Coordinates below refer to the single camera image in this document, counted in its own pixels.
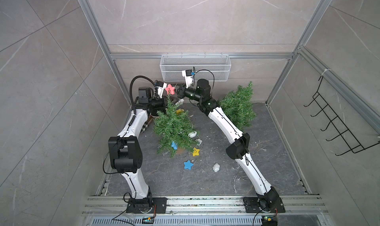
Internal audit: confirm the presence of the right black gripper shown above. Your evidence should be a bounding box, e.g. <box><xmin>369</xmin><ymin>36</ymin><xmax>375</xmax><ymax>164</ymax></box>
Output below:
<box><xmin>172</xmin><ymin>84</ymin><xmax>204</xmax><ymax>105</ymax></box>

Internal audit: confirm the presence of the pink star light with face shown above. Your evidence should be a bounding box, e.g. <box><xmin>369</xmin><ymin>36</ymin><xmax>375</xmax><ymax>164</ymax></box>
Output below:
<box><xmin>165</xmin><ymin>84</ymin><xmax>175</xmax><ymax>95</ymax></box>

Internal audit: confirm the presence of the green christmas tree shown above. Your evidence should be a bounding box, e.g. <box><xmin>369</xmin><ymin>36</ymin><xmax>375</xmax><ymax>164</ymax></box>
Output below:
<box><xmin>153</xmin><ymin>95</ymin><xmax>197</xmax><ymax>158</ymax></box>
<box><xmin>219</xmin><ymin>82</ymin><xmax>256</xmax><ymax>130</ymax></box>

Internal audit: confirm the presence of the blue star light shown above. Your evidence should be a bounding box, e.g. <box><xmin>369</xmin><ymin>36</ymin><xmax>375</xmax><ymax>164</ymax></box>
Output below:
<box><xmin>171</xmin><ymin>141</ymin><xmax>178</xmax><ymax>150</ymax></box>
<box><xmin>184</xmin><ymin>160</ymin><xmax>194</xmax><ymax>170</ymax></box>

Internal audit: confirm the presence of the yellow star light with face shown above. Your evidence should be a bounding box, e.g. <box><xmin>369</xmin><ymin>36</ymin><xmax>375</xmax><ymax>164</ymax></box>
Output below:
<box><xmin>193</xmin><ymin>147</ymin><xmax>200</xmax><ymax>157</ymax></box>

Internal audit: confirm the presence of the blue star light centre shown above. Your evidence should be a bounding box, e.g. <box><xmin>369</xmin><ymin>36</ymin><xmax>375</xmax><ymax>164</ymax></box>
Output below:
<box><xmin>184</xmin><ymin>160</ymin><xmax>194</xmax><ymax>170</ymax></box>

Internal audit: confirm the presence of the yellow star light small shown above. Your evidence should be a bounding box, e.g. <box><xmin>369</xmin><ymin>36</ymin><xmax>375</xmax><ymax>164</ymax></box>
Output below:
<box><xmin>175</xmin><ymin>109</ymin><xmax>185</xmax><ymax>115</ymax></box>

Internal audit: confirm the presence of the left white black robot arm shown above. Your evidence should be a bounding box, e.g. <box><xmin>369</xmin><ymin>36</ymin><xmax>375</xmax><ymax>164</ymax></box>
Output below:
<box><xmin>108</xmin><ymin>87</ymin><xmax>166</xmax><ymax>206</ymax></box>

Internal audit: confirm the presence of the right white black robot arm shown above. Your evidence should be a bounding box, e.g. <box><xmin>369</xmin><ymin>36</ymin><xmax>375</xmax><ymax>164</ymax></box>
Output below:
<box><xmin>175</xmin><ymin>79</ymin><xmax>285</xmax><ymax>212</ymax></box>

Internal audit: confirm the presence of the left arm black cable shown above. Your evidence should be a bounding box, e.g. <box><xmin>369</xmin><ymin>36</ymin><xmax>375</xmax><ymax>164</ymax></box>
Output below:
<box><xmin>102</xmin><ymin>75</ymin><xmax>158</xmax><ymax>175</ymax></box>

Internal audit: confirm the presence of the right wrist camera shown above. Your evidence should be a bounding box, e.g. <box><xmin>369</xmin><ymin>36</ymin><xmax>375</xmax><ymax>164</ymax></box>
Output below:
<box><xmin>182</xmin><ymin>69</ymin><xmax>195</xmax><ymax>88</ymax></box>

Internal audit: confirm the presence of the white wire mesh basket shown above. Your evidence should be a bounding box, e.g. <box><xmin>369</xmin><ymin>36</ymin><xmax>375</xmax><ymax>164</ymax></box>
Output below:
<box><xmin>160</xmin><ymin>54</ymin><xmax>231</xmax><ymax>83</ymax></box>

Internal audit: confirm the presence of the loose thin wire pile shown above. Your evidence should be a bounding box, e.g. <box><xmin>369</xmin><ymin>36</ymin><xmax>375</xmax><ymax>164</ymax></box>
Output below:
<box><xmin>231</xmin><ymin>148</ymin><xmax>268</xmax><ymax>194</ymax></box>

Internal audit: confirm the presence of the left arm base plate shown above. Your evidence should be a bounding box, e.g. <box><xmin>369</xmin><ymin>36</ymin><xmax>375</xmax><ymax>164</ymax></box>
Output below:
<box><xmin>126</xmin><ymin>197</ymin><xmax>167</xmax><ymax>214</ymax></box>

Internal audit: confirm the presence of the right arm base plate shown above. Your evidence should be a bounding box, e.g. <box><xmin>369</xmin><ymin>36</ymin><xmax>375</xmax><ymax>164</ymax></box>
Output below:
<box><xmin>243</xmin><ymin>197</ymin><xmax>286</xmax><ymax>213</ymax></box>

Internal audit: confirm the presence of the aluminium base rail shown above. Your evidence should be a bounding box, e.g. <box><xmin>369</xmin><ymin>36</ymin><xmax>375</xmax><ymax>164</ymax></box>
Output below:
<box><xmin>80</xmin><ymin>195</ymin><xmax>334</xmax><ymax>226</ymax></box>

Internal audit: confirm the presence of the black wire hook rack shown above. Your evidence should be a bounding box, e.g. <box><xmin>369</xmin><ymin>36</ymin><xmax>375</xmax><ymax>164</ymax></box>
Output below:
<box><xmin>304</xmin><ymin>76</ymin><xmax>380</xmax><ymax>156</ymax></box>

